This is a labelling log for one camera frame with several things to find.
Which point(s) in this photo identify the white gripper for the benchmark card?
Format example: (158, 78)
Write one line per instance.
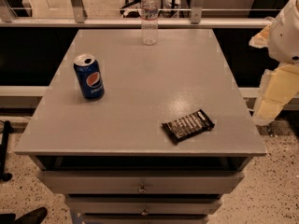
(286, 36)

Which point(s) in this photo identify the blue pepsi can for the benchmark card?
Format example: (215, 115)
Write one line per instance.
(89, 76)

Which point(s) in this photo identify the clear plastic water bottle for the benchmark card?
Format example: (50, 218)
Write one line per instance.
(149, 21)

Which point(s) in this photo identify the black snack bar wrapper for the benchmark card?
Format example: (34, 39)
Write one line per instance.
(188, 126)

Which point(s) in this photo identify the black office chair base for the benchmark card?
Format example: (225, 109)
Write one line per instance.
(132, 0)

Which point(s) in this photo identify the grey drawer cabinet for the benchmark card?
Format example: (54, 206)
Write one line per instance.
(145, 86)

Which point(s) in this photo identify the metal railing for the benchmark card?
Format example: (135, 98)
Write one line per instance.
(120, 14)

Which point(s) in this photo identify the top grey drawer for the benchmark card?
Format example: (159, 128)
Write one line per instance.
(140, 182)

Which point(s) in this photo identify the grey drawer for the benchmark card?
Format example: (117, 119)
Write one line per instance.
(144, 206)
(140, 182)

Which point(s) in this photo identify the middle grey drawer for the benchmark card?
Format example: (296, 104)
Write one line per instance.
(144, 206)

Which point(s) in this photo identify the black stand pole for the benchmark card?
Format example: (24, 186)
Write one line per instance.
(7, 130)

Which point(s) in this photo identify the black shoe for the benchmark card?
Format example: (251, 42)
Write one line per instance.
(34, 217)

